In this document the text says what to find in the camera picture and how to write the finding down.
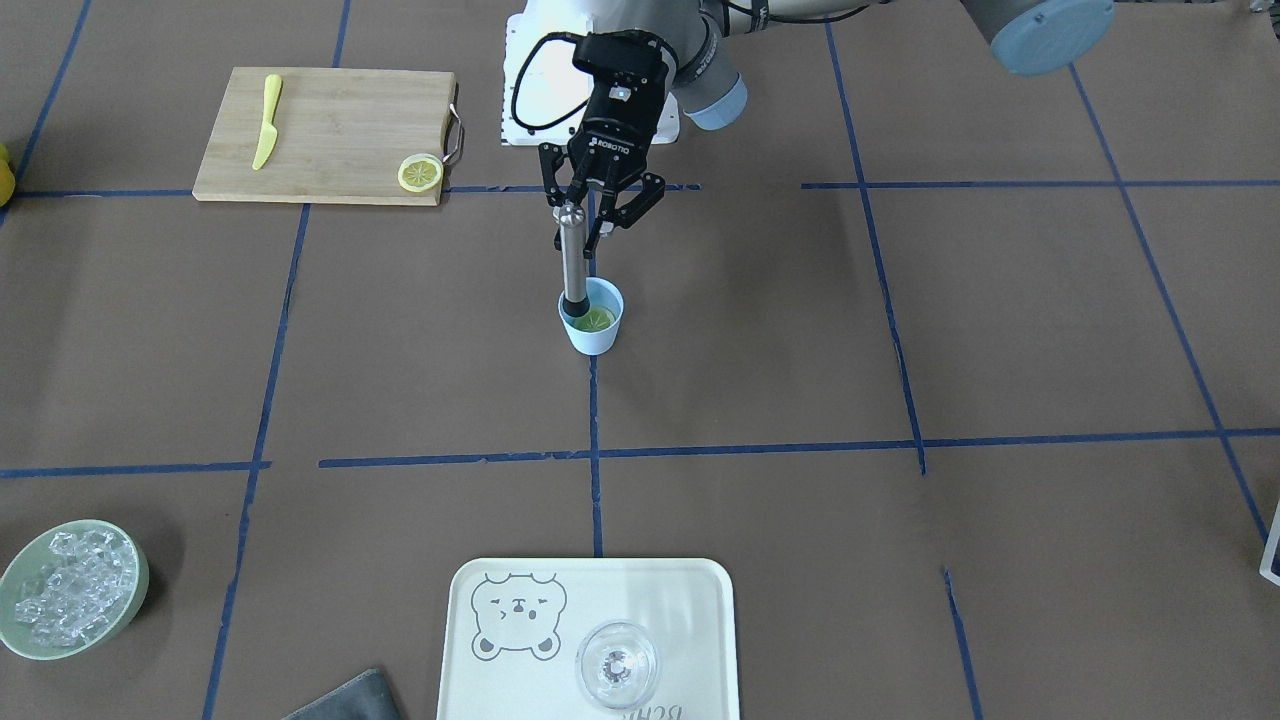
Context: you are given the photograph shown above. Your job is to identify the lemon half on board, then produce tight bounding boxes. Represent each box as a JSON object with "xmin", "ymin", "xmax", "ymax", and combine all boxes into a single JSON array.
[{"xmin": 396, "ymin": 152, "xmax": 445, "ymax": 193}]

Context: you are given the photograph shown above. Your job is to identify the clear wine glass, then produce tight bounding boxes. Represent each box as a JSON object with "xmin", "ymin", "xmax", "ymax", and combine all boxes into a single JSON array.
[{"xmin": 576, "ymin": 620, "xmax": 660, "ymax": 711}]

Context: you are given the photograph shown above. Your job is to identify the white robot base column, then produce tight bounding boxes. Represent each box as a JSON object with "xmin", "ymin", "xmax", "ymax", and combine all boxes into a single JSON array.
[{"xmin": 498, "ymin": 0, "xmax": 684, "ymax": 149}]

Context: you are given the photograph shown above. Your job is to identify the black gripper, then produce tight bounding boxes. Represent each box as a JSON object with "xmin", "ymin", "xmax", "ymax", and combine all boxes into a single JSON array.
[{"xmin": 538, "ymin": 29, "xmax": 671, "ymax": 259}]

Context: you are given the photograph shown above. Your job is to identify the green bowl of ice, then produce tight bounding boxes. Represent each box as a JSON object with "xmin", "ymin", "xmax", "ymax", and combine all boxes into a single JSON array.
[{"xmin": 1, "ymin": 519, "xmax": 150, "ymax": 661}]

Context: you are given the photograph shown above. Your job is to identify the yellow lemon back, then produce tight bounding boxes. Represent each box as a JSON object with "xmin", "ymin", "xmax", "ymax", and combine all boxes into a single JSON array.
[{"xmin": 0, "ymin": 143, "xmax": 17, "ymax": 209}]

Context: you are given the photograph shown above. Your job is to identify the light blue cup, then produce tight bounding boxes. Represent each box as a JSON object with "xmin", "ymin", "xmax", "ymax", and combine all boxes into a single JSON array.
[{"xmin": 556, "ymin": 277, "xmax": 626, "ymax": 356}]

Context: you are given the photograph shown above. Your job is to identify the bamboo cutting board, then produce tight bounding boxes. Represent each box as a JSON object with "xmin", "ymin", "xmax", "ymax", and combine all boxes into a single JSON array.
[{"xmin": 192, "ymin": 67, "xmax": 463, "ymax": 208}]

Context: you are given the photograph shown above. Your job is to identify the metal muddler black tip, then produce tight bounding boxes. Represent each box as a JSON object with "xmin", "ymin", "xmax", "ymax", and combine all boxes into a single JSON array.
[{"xmin": 553, "ymin": 201, "xmax": 590, "ymax": 318}]

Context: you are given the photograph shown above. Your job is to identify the grey folded cloth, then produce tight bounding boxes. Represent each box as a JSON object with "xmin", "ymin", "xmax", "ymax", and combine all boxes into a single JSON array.
[{"xmin": 284, "ymin": 667, "xmax": 403, "ymax": 720}]

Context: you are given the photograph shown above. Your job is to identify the lemon slice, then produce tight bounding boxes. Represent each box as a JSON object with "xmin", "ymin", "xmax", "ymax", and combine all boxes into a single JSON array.
[{"xmin": 571, "ymin": 305, "xmax": 617, "ymax": 333}]

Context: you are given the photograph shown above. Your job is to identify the cream bear tray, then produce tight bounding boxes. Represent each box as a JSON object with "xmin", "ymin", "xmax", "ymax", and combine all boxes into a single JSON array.
[{"xmin": 436, "ymin": 559, "xmax": 741, "ymax": 719}]

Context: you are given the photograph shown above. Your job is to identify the yellow plastic knife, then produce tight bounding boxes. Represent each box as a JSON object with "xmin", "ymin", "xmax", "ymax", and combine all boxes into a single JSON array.
[{"xmin": 251, "ymin": 73, "xmax": 284, "ymax": 170}]

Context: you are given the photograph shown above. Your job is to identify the black camera cable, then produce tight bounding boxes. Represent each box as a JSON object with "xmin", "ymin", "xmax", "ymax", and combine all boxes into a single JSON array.
[{"xmin": 509, "ymin": 35, "xmax": 591, "ymax": 131}]

